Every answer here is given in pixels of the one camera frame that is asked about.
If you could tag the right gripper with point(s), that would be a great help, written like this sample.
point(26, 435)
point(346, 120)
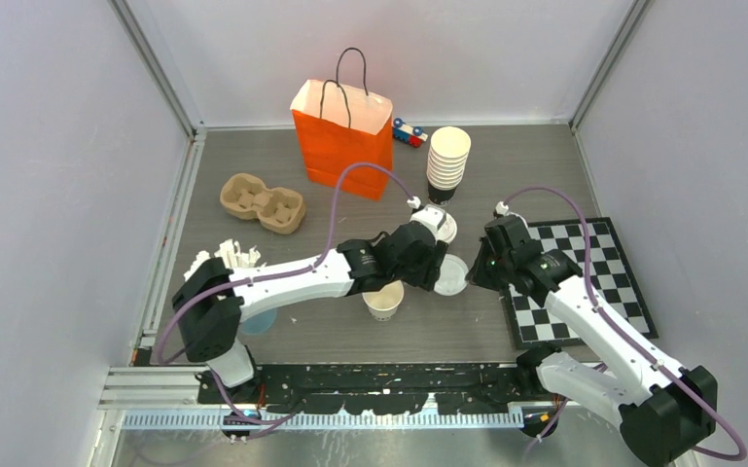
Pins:
point(478, 274)

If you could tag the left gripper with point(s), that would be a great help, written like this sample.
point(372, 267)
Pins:
point(426, 277)

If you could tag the white plastic cup lid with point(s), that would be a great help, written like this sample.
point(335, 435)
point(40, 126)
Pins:
point(448, 230)

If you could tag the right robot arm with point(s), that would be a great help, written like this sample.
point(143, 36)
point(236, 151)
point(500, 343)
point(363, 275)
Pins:
point(660, 408)

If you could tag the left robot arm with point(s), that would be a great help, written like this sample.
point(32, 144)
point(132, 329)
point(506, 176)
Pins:
point(216, 300)

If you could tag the black white checkerboard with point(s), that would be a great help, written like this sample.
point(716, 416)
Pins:
point(611, 275)

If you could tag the stack of white paper cups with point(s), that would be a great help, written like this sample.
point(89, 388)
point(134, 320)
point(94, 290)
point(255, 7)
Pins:
point(448, 153)

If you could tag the red blue toy car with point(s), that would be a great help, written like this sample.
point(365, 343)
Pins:
point(414, 136)

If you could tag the cardboard cup carrier tray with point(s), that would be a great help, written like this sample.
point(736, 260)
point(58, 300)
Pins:
point(247, 197)

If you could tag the orange paper bag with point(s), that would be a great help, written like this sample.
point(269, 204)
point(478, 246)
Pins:
point(337, 125)

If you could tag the blue plastic cup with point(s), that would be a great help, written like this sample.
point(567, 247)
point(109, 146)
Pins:
point(259, 323)

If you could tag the crumpled white paper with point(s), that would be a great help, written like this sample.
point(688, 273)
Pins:
point(233, 256)

